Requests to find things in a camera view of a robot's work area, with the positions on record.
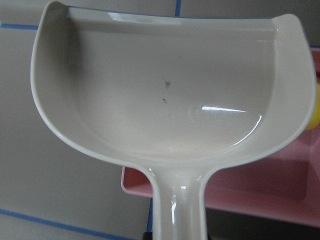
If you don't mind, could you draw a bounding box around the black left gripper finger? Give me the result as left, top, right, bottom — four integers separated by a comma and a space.
142, 231, 153, 240

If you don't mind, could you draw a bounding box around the beige plastic dustpan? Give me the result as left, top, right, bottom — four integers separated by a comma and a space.
30, 1, 317, 240

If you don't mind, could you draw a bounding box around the yellow toy potato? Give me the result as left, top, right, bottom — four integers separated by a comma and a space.
306, 83, 320, 131

